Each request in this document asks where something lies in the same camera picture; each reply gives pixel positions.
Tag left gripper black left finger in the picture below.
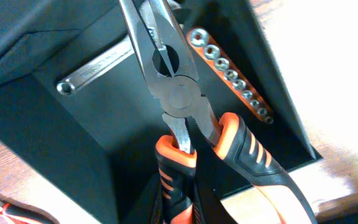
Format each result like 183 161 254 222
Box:
131 174 163 224

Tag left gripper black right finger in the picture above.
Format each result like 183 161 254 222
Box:
190 128 236 224

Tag black box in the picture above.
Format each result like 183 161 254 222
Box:
0 1 316 223

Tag red handled cutting pliers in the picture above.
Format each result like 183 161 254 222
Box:
0 197 60 224

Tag silver adjustable wrench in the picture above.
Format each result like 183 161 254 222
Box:
56 35 134 96

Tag orange black needle-nose pliers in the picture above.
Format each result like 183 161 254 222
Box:
120 1 316 223

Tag orange socket bit rail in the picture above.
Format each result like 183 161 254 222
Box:
186 27 274 124

